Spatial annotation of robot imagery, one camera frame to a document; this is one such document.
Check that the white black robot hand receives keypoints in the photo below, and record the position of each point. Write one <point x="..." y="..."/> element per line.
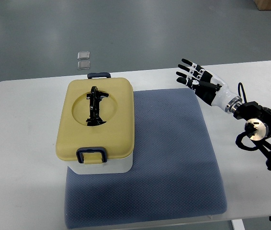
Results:
<point x="208" y="86"/>

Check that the yellow box lid black handle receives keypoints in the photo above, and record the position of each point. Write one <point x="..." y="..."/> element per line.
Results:
<point x="97" y="123"/>

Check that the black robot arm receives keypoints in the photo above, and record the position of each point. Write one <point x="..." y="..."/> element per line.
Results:
<point x="257" y="129"/>

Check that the white storage box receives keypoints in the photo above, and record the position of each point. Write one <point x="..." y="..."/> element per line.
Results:
<point x="111" y="166"/>

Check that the blue grey cushion mat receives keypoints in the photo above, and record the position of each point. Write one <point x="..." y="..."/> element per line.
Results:
<point x="174" y="175"/>

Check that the lower metal floor plate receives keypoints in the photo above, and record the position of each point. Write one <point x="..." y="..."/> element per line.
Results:
<point x="83" y="64"/>

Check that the metal floor plate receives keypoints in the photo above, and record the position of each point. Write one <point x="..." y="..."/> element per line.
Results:
<point x="83" y="64"/>
<point x="83" y="55"/>

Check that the upper metal floor plate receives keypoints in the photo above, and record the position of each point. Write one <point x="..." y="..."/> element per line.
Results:
<point x="83" y="55"/>

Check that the white table leg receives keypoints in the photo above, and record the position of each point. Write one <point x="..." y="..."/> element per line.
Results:
<point x="237" y="224"/>

